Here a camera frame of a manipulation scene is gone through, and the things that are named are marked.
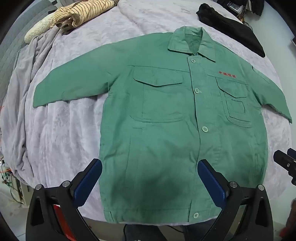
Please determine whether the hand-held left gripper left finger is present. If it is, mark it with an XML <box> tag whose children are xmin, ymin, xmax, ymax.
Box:
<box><xmin>26</xmin><ymin>158</ymin><xmax>103</xmax><ymax>241</ymax></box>

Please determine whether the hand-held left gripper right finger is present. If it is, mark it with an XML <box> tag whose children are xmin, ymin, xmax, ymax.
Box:
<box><xmin>198</xmin><ymin>159</ymin><xmax>275</xmax><ymax>241</ymax></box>

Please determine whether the cream fuzzy cloth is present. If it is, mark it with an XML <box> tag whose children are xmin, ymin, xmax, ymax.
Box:
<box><xmin>24</xmin><ymin>18</ymin><xmax>57</xmax><ymax>44</ymax></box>

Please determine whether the tangle of coloured wires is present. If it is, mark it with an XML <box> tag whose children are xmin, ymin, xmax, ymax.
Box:
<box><xmin>0</xmin><ymin>156</ymin><xmax>26</xmax><ymax>205</ymax></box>

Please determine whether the grey cloth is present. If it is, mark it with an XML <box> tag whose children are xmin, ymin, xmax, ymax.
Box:
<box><xmin>0</xmin><ymin>0</ymin><xmax>59</xmax><ymax>78</ymax></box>

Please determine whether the grey plush blanket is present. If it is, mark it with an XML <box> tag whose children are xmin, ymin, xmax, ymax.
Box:
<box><xmin>0</xmin><ymin>0</ymin><xmax>295</xmax><ymax>226</ymax></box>

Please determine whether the cream striped cloth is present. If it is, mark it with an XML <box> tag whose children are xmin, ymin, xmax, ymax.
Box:
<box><xmin>50</xmin><ymin>0</ymin><xmax>120</xmax><ymax>32</ymax></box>

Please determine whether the green work jacket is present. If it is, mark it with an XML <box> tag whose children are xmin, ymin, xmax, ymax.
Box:
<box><xmin>33</xmin><ymin>26</ymin><xmax>293</xmax><ymax>225</ymax></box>

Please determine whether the black folded cloth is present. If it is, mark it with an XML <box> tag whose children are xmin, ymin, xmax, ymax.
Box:
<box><xmin>196</xmin><ymin>3</ymin><xmax>266</xmax><ymax>58</ymax></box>

